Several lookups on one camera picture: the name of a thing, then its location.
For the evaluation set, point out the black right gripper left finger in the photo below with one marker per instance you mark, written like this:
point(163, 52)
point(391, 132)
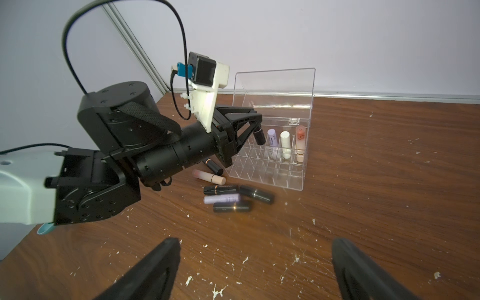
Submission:
point(152, 278)

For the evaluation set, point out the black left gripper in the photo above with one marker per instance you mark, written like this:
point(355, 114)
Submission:
point(232, 126)

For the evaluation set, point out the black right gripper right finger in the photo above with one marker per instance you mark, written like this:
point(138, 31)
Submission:
point(360, 278)

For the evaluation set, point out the black short lipstick tube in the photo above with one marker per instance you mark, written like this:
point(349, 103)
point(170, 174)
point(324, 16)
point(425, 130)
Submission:
point(259, 136)

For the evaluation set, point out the white lipstick tube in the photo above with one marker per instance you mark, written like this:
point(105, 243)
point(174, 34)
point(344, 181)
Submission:
point(285, 137)

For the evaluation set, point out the pink translucent lipstick tube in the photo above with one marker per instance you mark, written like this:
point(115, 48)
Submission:
point(300, 143)

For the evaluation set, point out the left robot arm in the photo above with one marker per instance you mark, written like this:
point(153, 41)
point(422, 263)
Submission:
point(136, 146)

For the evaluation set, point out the clear acrylic lipstick organizer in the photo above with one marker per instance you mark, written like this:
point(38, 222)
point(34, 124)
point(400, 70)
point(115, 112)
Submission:
point(285, 100)

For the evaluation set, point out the black gold lipstick tube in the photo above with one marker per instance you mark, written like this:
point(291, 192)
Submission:
point(220, 190)

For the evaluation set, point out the small lavender lipstick tube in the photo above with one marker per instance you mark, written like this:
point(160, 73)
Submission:
point(222, 198)

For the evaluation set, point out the black silver band lipstick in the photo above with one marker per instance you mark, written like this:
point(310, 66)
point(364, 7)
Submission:
point(257, 194)

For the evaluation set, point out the long black Lemcoco lipstick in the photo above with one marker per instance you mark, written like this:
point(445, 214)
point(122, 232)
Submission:
point(232, 207)

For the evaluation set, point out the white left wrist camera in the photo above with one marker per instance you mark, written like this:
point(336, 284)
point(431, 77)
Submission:
point(208, 76)

